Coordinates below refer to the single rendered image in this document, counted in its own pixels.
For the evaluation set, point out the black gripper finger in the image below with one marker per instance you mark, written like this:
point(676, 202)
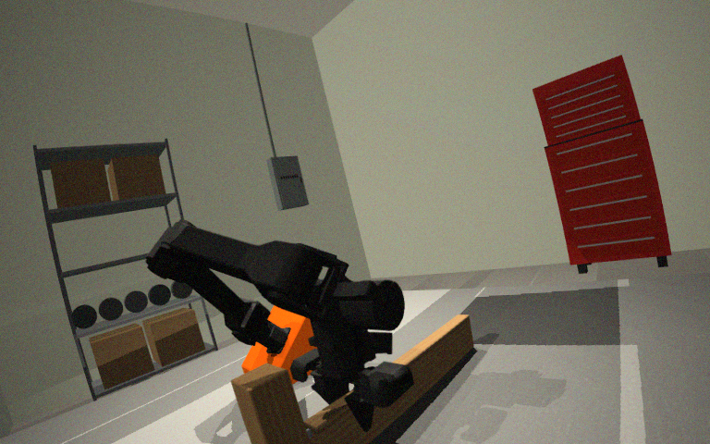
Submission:
point(362, 411)
point(333, 391)

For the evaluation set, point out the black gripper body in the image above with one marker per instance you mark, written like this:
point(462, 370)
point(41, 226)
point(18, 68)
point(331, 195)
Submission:
point(339, 356)

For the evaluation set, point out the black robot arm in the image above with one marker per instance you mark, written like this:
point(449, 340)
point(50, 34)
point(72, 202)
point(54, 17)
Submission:
point(286, 274)

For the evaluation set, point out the wooden post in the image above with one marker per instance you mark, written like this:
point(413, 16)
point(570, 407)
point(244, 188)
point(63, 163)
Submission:
point(269, 407)

